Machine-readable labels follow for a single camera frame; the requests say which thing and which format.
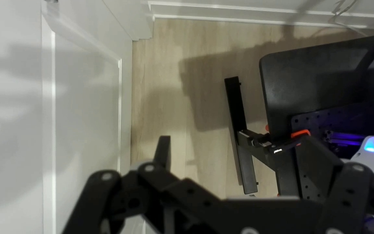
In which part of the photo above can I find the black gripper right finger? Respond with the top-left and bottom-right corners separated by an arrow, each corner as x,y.
294,134 -> 374,234

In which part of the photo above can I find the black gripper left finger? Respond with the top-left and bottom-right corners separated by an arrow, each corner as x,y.
61,134 -> 229,234

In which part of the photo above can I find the white panelled door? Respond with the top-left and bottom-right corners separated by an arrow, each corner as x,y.
0,0 -> 134,234

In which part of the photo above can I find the black clamp orange tip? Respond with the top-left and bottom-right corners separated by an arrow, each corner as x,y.
224,75 -> 312,196

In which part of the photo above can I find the white baseboard trim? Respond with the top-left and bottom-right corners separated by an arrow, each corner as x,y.
147,0 -> 374,31

